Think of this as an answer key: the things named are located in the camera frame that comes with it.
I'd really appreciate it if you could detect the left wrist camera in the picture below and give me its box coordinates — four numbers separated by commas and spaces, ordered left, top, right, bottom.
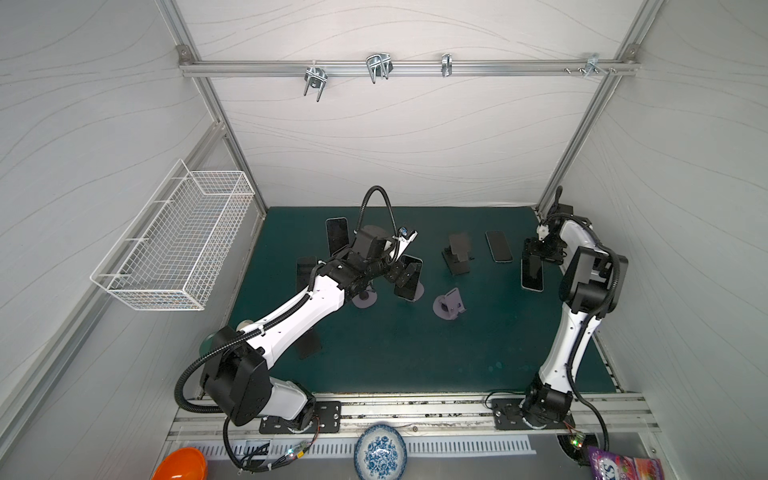
390, 226, 418, 263

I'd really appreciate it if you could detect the teal phone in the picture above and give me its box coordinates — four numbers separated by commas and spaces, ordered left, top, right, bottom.
485, 230, 514, 263
296, 256, 318, 292
394, 254, 424, 302

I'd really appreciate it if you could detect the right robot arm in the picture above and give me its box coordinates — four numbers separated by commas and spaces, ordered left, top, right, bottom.
519, 186, 629, 429

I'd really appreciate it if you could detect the purple round stand front right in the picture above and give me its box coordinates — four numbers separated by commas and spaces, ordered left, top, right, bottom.
432, 287, 466, 321

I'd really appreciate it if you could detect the orange plastic bowl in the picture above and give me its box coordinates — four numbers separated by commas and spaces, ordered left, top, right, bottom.
151, 447, 208, 480

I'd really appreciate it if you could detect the white wire basket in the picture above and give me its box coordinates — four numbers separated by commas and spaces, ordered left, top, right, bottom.
90, 159, 254, 311

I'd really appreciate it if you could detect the purple round stand middle left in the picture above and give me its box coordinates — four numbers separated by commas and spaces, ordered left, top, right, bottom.
352, 288, 378, 309

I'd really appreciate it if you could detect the black stand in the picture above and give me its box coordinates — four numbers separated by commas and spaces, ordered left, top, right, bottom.
296, 327, 322, 360
442, 232, 471, 276

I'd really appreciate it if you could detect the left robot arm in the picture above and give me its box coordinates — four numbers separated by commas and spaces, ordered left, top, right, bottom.
174, 222, 418, 431

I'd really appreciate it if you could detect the white bottle beige cap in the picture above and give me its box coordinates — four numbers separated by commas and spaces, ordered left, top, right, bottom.
235, 320, 253, 331

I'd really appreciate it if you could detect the aluminium cross bar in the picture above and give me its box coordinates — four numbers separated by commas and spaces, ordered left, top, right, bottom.
180, 57, 641, 78

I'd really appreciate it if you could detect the purple snack bag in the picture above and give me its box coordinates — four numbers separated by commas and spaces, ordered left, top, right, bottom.
588, 446, 665, 480

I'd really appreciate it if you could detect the metal clamp right of centre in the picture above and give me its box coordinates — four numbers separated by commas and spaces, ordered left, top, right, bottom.
441, 53, 453, 78

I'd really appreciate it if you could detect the metal u-bolt clamp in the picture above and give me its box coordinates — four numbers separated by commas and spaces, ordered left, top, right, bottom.
365, 52, 393, 84
303, 66, 328, 102

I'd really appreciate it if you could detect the white phone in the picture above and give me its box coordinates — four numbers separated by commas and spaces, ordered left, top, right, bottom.
521, 255, 544, 292

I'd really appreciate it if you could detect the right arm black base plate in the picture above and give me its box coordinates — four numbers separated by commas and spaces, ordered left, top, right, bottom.
491, 397, 575, 431

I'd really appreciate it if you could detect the green table mat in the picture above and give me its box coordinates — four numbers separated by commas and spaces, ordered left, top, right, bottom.
230, 204, 562, 393

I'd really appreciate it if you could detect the metal u-bolt clamp centre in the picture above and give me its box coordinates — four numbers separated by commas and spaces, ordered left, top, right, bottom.
365, 52, 393, 84

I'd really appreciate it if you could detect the purple phone back left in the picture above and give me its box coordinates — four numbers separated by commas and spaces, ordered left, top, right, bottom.
325, 217, 350, 256

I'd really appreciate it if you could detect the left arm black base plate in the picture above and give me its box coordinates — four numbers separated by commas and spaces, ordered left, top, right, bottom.
259, 400, 341, 435

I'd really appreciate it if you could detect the metal bracket far right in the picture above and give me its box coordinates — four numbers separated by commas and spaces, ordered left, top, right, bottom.
564, 54, 617, 78

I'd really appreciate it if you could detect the purple round stand centre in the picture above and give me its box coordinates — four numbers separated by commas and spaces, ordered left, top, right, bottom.
410, 282, 425, 302

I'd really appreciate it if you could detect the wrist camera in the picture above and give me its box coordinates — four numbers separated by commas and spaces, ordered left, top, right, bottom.
390, 226, 418, 263
536, 224, 551, 242

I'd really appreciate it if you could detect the green cap clear jar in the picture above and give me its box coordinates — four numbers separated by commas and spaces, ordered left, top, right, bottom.
198, 334, 214, 356

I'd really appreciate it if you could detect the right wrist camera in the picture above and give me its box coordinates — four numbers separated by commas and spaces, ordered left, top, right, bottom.
536, 224, 551, 242

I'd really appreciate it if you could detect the purple round stand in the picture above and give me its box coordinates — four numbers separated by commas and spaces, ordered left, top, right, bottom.
410, 282, 425, 302
432, 287, 466, 321
352, 288, 378, 309

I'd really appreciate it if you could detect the metal u-bolt clamp left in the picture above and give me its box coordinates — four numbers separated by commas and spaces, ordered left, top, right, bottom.
303, 66, 328, 102

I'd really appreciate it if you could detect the blue white ceramic bowl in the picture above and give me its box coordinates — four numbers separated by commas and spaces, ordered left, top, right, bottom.
353, 424, 408, 480

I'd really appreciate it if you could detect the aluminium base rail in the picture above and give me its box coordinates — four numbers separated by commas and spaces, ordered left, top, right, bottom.
165, 392, 661, 442

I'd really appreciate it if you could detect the white slotted cable duct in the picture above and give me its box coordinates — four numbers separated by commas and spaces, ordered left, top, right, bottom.
179, 435, 538, 461

